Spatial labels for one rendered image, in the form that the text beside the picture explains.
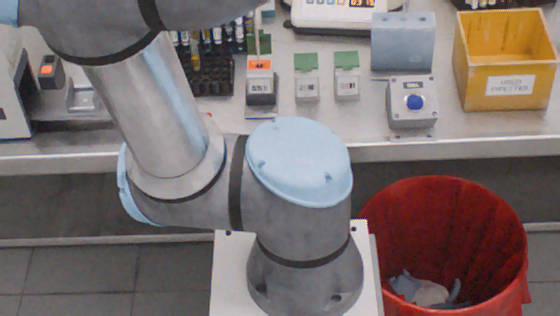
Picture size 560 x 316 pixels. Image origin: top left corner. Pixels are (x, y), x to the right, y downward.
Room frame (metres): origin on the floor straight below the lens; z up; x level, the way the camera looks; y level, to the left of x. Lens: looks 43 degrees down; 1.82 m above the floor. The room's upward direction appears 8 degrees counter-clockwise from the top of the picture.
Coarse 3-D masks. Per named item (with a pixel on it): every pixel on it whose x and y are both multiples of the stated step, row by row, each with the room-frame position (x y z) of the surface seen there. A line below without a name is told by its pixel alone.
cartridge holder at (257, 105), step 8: (248, 96) 1.00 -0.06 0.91; (256, 96) 1.00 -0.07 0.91; (264, 96) 1.00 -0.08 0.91; (272, 96) 1.00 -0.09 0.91; (248, 104) 1.00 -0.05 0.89; (256, 104) 1.00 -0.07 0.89; (264, 104) 1.00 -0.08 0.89; (272, 104) 1.00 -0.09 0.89; (248, 112) 0.99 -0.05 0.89; (256, 112) 0.98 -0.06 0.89; (264, 112) 0.98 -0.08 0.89; (272, 112) 0.98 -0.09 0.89
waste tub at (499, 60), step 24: (456, 24) 1.05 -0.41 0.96; (480, 24) 1.05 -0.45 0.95; (504, 24) 1.05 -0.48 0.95; (528, 24) 1.04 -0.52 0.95; (456, 48) 1.03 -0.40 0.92; (480, 48) 1.05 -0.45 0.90; (504, 48) 1.05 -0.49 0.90; (528, 48) 1.04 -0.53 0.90; (552, 48) 0.94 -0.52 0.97; (456, 72) 1.01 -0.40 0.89; (480, 72) 0.93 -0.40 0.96; (504, 72) 0.93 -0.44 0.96; (528, 72) 0.92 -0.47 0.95; (552, 72) 0.91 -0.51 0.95; (480, 96) 0.93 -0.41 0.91; (504, 96) 0.92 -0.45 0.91; (528, 96) 0.92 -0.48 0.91
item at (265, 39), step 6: (258, 30) 1.06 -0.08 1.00; (252, 36) 1.06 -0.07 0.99; (258, 36) 1.06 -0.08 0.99; (264, 36) 1.05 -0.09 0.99; (270, 36) 1.05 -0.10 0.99; (252, 42) 1.06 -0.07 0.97; (264, 42) 1.05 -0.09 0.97; (270, 42) 1.05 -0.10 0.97; (252, 48) 1.05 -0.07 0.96; (264, 48) 1.05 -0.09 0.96; (270, 48) 1.05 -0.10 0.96; (252, 54) 1.05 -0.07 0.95; (264, 54) 1.05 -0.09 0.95
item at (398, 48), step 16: (384, 16) 1.08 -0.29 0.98; (400, 16) 1.07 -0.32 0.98; (416, 16) 1.06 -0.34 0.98; (432, 16) 1.06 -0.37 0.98; (384, 32) 1.05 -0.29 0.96; (400, 32) 1.04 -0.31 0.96; (416, 32) 1.04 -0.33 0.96; (432, 32) 1.03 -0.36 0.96; (384, 48) 1.05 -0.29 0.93; (400, 48) 1.04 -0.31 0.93; (416, 48) 1.04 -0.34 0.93; (432, 48) 1.03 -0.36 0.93; (384, 64) 1.05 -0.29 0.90; (400, 64) 1.04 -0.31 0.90; (416, 64) 1.04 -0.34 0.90
